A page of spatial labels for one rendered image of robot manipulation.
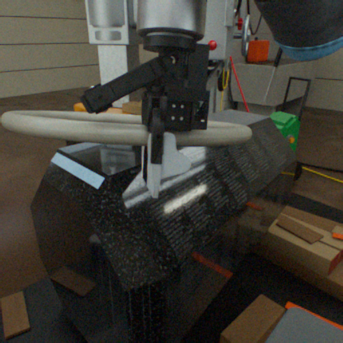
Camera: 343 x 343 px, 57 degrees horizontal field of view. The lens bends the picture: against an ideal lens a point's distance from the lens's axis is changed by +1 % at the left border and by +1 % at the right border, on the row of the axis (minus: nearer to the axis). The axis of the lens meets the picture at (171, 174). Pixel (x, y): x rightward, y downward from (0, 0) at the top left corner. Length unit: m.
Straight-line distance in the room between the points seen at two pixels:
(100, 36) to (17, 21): 5.65
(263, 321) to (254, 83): 3.16
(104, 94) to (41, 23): 7.42
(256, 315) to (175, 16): 1.28
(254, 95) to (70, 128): 3.79
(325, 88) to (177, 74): 5.80
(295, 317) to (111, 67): 1.78
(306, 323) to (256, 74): 3.77
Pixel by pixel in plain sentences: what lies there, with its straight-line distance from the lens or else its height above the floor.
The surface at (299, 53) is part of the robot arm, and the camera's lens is 0.46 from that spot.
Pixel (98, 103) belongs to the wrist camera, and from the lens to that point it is 0.42.
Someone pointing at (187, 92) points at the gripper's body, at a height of 1.14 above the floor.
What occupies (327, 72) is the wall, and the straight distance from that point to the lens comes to 6.17.
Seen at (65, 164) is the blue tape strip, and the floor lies 0.80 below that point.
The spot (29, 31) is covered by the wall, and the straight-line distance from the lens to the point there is 7.69.
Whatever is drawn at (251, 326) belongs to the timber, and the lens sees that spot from 1.45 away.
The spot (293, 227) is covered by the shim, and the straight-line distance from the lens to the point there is 1.93.
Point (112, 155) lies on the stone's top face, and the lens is 1.12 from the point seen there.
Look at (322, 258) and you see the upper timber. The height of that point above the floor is 0.19.
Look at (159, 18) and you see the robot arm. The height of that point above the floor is 1.23.
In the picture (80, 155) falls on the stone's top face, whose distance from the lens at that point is 1.15.
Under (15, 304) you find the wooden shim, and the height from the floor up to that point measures 0.03.
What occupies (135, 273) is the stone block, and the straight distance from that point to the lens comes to 0.94.
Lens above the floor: 1.21
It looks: 24 degrees down
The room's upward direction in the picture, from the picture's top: straight up
